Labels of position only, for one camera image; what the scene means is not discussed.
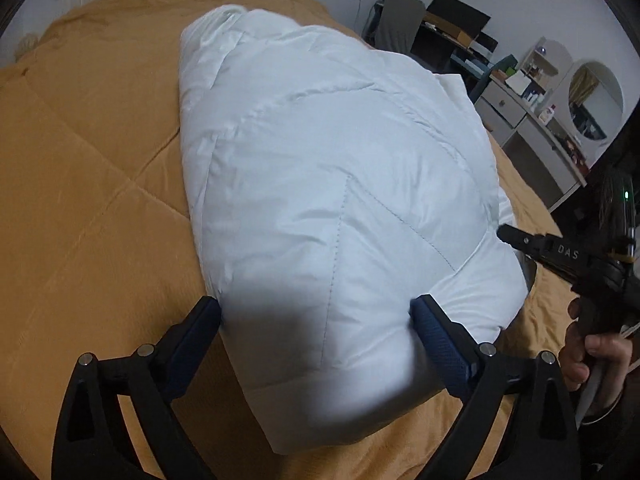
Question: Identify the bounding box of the beige plush ball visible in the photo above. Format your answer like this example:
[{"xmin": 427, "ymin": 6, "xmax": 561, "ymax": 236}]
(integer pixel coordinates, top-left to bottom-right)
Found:
[{"xmin": 14, "ymin": 32, "xmax": 42, "ymax": 57}]

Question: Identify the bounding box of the white dresser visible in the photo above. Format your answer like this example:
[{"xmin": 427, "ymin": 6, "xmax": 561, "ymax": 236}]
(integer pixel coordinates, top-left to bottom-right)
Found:
[{"xmin": 475, "ymin": 77, "xmax": 590, "ymax": 211}]

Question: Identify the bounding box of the orange quilted blanket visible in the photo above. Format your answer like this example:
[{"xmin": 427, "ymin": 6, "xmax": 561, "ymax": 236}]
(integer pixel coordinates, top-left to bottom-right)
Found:
[{"xmin": 0, "ymin": 0, "xmax": 583, "ymax": 480}]

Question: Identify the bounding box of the arched mirror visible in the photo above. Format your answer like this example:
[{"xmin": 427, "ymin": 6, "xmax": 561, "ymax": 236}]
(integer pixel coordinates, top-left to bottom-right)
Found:
[{"xmin": 566, "ymin": 60, "xmax": 626, "ymax": 143}]

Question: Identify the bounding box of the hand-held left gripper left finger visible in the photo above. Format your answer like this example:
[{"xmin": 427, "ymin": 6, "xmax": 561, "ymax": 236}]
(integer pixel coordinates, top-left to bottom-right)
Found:
[{"xmin": 50, "ymin": 295, "xmax": 223, "ymax": 480}]

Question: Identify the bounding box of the person's right hand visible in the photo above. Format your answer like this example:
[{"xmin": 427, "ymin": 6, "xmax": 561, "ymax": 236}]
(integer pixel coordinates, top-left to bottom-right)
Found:
[{"xmin": 558, "ymin": 296, "xmax": 635, "ymax": 417}]

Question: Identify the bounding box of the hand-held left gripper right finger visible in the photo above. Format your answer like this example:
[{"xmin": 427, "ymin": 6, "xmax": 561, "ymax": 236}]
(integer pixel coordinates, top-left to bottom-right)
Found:
[{"xmin": 409, "ymin": 294, "xmax": 581, "ymax": 480}]

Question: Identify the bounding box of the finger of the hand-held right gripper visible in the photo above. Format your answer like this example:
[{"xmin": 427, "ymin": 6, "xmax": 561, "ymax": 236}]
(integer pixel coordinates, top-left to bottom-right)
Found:
[{"xmin": 496, "ymin": 223, "xmax": 552, "ymax": 266}]

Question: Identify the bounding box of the white puffer jacket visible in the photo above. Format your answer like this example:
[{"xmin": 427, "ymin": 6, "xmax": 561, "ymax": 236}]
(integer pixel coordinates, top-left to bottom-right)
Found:
[{"xmin": 177, "ymin": 4, "xmax": 531, "ymax": 456}]

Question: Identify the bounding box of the black monitor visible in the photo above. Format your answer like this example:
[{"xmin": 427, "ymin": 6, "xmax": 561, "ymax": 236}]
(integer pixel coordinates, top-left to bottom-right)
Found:
[{"xmin": 424, "ymin": 0, "xmax": 492, "ymax": 43}]

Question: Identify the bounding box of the white arched shelf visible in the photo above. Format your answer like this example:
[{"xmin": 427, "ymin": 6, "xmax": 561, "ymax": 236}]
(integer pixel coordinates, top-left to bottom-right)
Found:
[{"xmin": 519, "ymin": 36, "xmax": 574, "ymax": 113}]

